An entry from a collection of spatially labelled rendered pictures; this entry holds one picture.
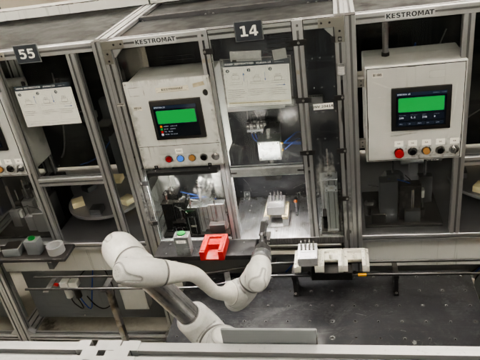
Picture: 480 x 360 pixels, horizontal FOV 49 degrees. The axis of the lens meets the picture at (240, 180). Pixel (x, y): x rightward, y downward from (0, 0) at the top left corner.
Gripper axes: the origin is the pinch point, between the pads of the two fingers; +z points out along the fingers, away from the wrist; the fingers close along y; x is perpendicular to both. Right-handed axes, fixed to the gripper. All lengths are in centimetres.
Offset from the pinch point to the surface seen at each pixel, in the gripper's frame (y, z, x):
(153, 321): -113, 52, 98
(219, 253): -16.9, 3.4, 26.3
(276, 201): -9.9, 39.6, -0.2
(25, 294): -112, 81, 213
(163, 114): 54, 18, 45
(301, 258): -19.8, 1.0, -15.1
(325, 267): -29.2, 5.7, -25.9
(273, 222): -21.2, 35.4, 2.2
